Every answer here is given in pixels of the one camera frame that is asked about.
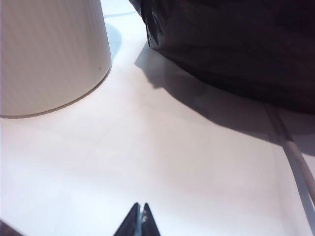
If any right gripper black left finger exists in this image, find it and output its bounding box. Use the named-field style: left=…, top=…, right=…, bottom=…
left=114, top=203, right=141, bottom=236

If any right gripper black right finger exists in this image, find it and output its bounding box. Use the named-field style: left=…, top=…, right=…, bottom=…
left=141, top=202, right=162, bottom=236

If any black garbage bag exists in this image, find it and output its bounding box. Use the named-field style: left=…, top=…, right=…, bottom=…
left=129, top=0, right=315, bottom=115

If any white ribbed plastic trash can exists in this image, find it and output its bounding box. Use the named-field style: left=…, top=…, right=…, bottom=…
left=0, top=0, right=113, bottom=118

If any white cable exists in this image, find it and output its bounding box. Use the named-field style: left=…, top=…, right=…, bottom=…
left=264, top=103, right=315, bottom=212

